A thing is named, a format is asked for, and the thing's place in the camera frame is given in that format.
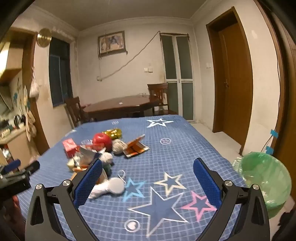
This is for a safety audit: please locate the dark wooden chair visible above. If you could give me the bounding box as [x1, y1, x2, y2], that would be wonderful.
[65, 97, 90, 128]
[147, 83, 170, 115]

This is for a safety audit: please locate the black wall cable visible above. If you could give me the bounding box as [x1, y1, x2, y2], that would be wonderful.
[260, 56, 283, 153]

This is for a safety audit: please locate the kitchen wall cabinet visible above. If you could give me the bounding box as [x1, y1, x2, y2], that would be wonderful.
[0, 35, 24, 87]

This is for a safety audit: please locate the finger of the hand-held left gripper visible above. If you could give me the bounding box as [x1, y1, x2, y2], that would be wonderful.
[4, 159, 22, 171]
[23, 161, 40, 174]

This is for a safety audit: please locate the red shiny packet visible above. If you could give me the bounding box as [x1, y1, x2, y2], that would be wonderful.
[92, 133, 113, 150]

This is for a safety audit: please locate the frosted glass double door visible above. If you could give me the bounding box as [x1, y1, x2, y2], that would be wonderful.
[160, 33, 195, 121]

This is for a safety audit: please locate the gold foil wrapper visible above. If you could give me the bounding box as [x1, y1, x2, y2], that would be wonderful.
[102, 128, 122, 140]

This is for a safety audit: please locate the white crumpled tissue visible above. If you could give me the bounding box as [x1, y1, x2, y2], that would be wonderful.
[99, 152, 114, 165]

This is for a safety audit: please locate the dark window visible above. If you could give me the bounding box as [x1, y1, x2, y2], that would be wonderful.
[49, 37, 75, 107]

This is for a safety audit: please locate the hanging white plastic bag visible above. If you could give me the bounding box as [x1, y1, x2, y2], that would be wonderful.
[29, 67, 40, 98]

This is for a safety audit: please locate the orange and white paper packet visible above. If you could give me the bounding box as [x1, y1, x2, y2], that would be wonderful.
[123, 134, 149, 159]

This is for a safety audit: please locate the white crumpled cloth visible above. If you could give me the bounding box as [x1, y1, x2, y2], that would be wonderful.
[88, 170, 127, 200]

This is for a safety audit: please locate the framed wall picture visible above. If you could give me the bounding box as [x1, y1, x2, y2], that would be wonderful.
[97, 31, 127, 57]

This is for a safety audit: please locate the red paper box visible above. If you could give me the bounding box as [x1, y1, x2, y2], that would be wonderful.
[62, 138, 78, 158]

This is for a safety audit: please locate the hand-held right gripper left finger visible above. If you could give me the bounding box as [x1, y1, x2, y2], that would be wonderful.
[24, 159, 103, 241]

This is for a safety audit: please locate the green lined trash bin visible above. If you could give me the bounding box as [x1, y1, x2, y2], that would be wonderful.
[232, 152, 292, 219]

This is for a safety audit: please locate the brown panelled wooden door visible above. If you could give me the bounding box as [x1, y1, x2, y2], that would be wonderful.
[254, 0, 296, 179]

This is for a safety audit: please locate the beige crumpled paper ball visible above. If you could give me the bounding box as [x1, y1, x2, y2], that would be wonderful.
[112, 138, 128, 154]

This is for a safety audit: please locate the grey wall cable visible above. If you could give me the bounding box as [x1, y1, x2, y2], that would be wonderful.
[97, 31, 162, 82]

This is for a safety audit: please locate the gold round wall clock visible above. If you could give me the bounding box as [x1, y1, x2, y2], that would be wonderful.
[37, 28, 52, 48]

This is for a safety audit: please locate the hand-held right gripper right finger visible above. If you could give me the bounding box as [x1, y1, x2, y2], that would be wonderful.
[193, 158, 271, 241]

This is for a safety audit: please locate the hanging beige cloth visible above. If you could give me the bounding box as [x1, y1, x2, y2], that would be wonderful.
[25, 108, 38, 142]

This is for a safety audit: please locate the dark wooden table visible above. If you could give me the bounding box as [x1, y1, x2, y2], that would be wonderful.
[83, 95, 160, 121]

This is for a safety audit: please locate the kitchen counter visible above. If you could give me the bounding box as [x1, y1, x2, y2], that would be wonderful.
[0, 127, 40, 168]

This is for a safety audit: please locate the cream crumpled wrapper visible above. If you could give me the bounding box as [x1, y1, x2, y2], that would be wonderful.
[67, 158, 89, 173]

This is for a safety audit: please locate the silver crumpled wrapper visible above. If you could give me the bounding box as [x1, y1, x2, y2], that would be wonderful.
[79, 144, 100, 163]

